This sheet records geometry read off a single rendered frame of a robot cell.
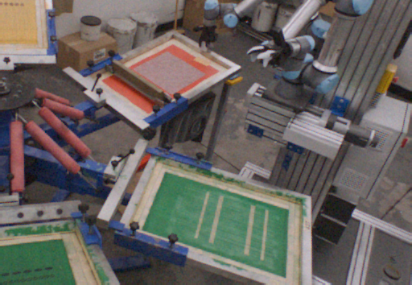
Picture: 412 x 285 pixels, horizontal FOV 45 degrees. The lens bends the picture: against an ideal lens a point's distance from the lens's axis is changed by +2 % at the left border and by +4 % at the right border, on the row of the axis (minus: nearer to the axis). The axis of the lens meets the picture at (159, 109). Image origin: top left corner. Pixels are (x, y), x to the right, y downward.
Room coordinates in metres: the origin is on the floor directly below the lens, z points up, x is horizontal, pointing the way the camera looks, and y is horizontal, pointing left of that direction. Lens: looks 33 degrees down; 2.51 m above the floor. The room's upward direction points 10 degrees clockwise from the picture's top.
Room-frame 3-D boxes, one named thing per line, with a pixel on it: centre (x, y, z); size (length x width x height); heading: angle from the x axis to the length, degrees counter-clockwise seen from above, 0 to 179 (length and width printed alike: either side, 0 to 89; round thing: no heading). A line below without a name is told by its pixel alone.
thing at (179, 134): (2.50, -0.16, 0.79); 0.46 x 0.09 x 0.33; 140
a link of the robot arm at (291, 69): (2.01, -0.54, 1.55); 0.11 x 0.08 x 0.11; 43
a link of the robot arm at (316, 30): (2.74, -0.85, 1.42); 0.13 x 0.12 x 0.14; 6
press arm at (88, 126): (2.24, 0.30, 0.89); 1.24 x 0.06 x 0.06; 140
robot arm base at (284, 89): (2.28, -0.66, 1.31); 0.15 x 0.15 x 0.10
